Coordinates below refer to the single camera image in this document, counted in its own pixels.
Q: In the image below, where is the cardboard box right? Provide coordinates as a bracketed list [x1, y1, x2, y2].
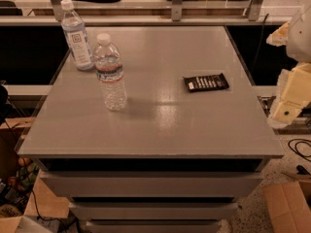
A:
[262, 181, 311, 233]

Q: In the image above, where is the grey drawer cabinet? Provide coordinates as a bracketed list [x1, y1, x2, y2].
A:
[19, 26, 283, 233]

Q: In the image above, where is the black snack bar wrapper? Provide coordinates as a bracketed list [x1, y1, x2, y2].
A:
[184, 73, 229, 92]

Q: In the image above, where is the clear water bottle red label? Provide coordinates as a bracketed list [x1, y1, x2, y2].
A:
[93, 33, 127, 111]

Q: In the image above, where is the black cable on floor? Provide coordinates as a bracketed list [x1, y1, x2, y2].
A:
[287, 138, 311, 163]

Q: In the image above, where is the water bottle white blue label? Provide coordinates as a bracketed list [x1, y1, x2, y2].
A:
[61, 0, 94, 71]

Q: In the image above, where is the cardboard box with items left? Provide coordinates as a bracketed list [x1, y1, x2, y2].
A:
[0, 116, 69, 233]

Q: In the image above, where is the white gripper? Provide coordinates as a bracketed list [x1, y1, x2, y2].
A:
[266, 3, 311, 129]

